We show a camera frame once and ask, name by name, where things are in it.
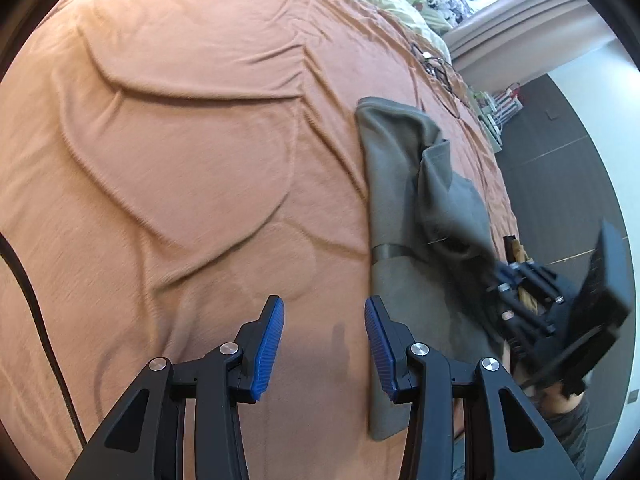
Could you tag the beige window ledge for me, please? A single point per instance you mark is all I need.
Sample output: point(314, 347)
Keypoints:
point(525, 30)

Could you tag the floral cloth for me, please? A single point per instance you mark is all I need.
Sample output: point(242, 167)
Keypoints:
point(450, 5)

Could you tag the white rack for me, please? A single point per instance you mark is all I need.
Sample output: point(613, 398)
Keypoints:
point(500, 107)

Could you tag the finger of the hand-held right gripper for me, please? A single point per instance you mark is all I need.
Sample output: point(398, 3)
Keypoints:
point(520, 317)
point(525, 277)

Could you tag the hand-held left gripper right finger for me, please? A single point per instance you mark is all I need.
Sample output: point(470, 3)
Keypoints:
point(380, 350)

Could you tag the tan wooden object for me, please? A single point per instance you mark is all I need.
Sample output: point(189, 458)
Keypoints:
point(514, 251)

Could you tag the person's right forearm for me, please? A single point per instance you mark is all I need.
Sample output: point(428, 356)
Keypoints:
point(562, 402)

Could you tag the orange blanket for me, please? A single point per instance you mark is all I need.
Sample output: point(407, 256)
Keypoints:
point(175, 135)

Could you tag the grey t-shirt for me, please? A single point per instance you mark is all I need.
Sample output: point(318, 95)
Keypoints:
point(395, 170)

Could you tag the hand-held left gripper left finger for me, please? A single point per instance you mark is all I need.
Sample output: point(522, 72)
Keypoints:
point(267, 345)

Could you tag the person's grey clothing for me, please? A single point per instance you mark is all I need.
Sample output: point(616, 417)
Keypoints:
point(570, 437)

